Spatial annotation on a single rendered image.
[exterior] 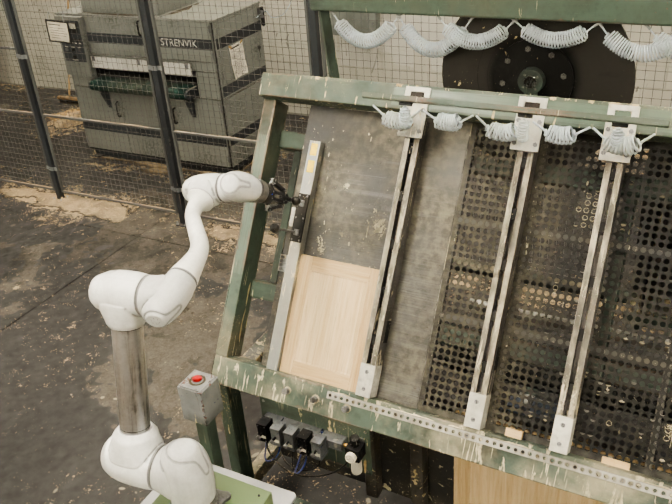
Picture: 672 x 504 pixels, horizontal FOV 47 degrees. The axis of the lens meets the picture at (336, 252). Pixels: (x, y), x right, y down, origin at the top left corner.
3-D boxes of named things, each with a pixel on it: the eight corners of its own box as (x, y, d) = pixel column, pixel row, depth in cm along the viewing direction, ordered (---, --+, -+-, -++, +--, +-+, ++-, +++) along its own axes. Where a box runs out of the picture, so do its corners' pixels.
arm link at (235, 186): (264, 174, 277) (233, 175, 283) (241, 166, 263) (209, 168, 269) (263, 203, 277) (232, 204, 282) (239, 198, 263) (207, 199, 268)
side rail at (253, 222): (229, 352, 336) (215, 353, 326) (277, 104, 334) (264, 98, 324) (240, 356, 333) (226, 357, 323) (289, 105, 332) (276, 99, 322)
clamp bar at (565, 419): (546, 445, 269) (532, 456, 247) (612, 111, 268) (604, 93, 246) (575, 453, 265) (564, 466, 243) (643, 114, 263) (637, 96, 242)
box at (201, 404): (183, 420, 314) (176, 385, 305) (201, 402, 323) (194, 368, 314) (207, 428, 309) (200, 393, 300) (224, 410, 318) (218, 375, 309)
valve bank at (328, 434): (247, 461, 316) (240, 416, 304) (266, 439, 327) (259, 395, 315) (356, 500, 294) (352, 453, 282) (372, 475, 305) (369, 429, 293)
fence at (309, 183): (270, 367, 319) (265, 368, 316) (314, 142, 318) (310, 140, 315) (281, 370, 317) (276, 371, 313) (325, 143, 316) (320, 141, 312)
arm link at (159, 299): (191, 267, 236) (153, 261, 240) (164, 310, 224) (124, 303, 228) (202, 297, 245) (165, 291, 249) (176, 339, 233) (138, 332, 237)
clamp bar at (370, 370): (357, 391, 301) (331, 397, 280) (415, 93, 300) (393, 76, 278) (381, 398, 297) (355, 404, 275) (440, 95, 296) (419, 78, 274)
